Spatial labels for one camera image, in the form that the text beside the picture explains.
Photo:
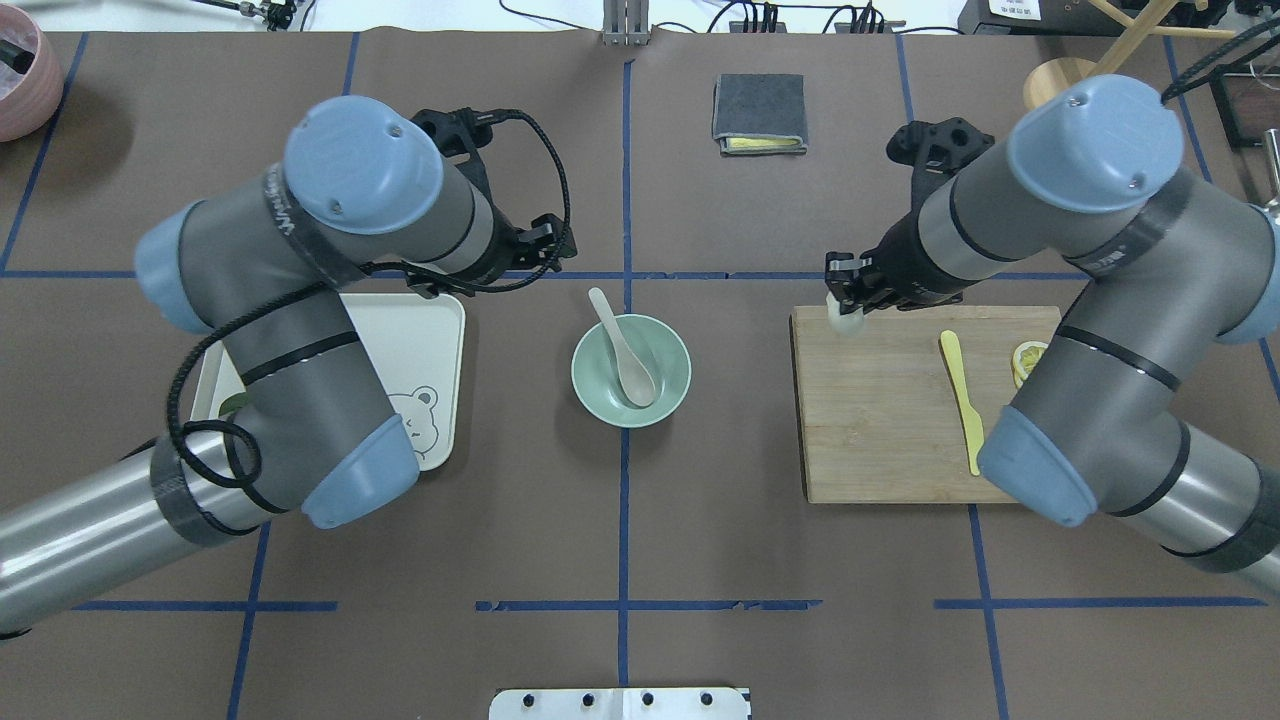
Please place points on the wooden mug tree stand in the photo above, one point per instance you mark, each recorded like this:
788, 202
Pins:
1054, 76

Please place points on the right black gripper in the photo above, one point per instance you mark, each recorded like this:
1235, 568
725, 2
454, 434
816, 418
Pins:
898, 266

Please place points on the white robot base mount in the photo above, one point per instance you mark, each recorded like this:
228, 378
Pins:
716, 702

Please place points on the pink bowl with ice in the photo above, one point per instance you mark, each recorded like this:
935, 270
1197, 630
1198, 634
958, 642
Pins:
29, 99

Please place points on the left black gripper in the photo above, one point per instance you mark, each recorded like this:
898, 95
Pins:
497, 262

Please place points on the translucent white spoon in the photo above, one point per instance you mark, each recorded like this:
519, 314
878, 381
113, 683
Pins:
636, 382

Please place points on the grey folded cloth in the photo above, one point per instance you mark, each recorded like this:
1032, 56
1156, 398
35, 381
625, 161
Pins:
760, 114

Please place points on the mint green bowl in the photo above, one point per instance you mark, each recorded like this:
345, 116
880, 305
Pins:
595, 379

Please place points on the green avocado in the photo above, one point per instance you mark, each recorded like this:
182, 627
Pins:
232, 404

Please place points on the yellow plastic knife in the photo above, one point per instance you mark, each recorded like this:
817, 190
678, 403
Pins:
971, 421

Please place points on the aluminium frame post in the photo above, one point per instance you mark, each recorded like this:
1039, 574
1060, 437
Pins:
626, 23

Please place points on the steel scoop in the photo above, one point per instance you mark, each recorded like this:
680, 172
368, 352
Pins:
1271, 142

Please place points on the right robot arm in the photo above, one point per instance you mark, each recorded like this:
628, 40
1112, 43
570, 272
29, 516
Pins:
1174, 265

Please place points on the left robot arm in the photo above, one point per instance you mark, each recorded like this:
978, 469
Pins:
359, 190

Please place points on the cream bear serving tray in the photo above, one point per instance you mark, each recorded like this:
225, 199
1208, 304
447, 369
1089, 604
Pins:
430, 340

